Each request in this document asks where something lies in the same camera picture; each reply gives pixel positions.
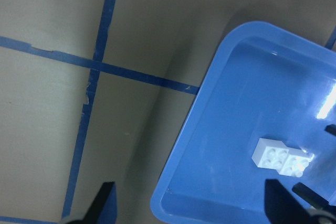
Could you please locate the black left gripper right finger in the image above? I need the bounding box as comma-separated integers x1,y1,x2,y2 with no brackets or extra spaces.
264,179,314,224

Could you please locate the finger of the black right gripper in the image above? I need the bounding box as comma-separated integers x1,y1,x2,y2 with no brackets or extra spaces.
324,124,336,134
292,183,329,210

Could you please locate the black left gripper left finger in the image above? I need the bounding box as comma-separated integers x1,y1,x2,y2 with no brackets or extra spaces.
70,182,117,224

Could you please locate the white block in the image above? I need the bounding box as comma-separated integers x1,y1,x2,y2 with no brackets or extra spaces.
251,138,289,170
277,148,313,178

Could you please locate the blue plastic tray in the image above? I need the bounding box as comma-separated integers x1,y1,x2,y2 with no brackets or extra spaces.
150,22,335,223

